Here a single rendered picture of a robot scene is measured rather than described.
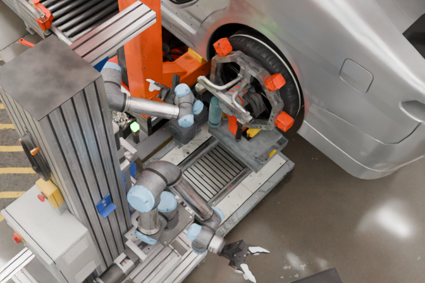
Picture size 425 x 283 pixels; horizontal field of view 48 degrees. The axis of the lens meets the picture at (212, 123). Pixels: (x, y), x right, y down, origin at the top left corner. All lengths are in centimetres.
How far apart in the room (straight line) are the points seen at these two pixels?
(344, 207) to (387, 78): 160
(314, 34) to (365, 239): 175
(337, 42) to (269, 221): 161
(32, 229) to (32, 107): 82
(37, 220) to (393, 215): 257
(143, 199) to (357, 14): 126
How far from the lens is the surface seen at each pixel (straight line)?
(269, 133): 361
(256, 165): 354
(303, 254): 350
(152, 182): 197
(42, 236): 220
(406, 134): 252
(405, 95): 234
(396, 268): 369
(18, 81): 159
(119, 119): 320
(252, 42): 284
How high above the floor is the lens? 323
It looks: 57 degrees down
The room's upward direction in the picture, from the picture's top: 7 degrees clockwise
